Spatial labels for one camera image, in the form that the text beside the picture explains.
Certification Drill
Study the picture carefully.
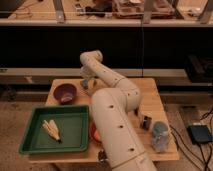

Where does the blue sponge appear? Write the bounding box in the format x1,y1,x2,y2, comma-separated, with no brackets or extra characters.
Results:
80,79,88,90

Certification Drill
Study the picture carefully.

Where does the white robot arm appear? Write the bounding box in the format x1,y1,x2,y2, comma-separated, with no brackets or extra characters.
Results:
80,50,157,171

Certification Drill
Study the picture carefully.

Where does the purple bowl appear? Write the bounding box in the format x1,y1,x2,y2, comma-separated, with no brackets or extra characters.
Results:
53,83,77,104

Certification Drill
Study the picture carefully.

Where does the green plastic tray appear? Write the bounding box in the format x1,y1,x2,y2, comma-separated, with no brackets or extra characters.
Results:
19,105,89,155

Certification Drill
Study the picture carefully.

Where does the orange bowl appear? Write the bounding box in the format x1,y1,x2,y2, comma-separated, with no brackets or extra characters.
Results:
89,123,100,143

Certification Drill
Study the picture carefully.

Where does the orange fruit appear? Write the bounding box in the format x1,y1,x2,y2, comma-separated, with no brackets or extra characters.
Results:
94,129,101,141

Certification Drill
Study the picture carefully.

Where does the corn cob with husk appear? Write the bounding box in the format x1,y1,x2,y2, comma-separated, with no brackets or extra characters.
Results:
42,119,61,143

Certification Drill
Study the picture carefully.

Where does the small dark box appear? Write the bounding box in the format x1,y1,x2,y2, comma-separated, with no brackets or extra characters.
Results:
140,116,152,130

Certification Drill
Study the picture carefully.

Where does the clear plastic jar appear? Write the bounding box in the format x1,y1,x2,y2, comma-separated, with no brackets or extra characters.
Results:
151,121,169,153

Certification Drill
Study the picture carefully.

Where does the black foot pedal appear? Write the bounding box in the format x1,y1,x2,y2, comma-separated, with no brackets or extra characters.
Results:
187,125,212,144

